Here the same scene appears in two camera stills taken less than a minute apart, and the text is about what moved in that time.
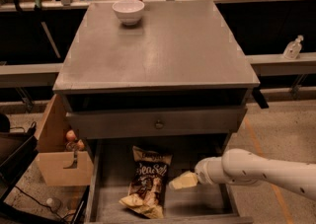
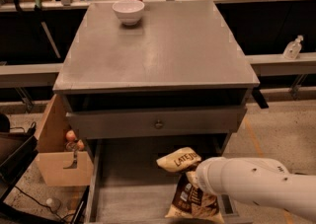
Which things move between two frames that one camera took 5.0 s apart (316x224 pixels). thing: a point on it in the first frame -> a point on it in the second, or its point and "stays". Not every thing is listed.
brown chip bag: x=148 y=184 -> x=190 y=202
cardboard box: x=52 y=157 stays
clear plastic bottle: x=54 y=203 stays
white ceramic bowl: x=128 y=11 stays
